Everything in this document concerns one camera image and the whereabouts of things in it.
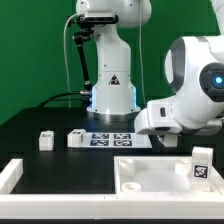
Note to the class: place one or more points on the grey camera on mount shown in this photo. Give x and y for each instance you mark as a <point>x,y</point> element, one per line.
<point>98,17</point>

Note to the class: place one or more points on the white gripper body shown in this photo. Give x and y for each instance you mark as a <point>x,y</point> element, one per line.
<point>157,119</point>

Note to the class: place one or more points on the white square tabletop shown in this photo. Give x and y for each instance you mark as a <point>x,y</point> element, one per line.
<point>149,174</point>

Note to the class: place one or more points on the white sheet with AprilTags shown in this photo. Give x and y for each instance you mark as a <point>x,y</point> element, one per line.
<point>115,140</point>

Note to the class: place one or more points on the white U-shaped obstacle fence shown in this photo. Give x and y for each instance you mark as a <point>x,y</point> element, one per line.
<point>120,205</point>

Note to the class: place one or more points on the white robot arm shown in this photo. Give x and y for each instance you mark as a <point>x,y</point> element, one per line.
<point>194,68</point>

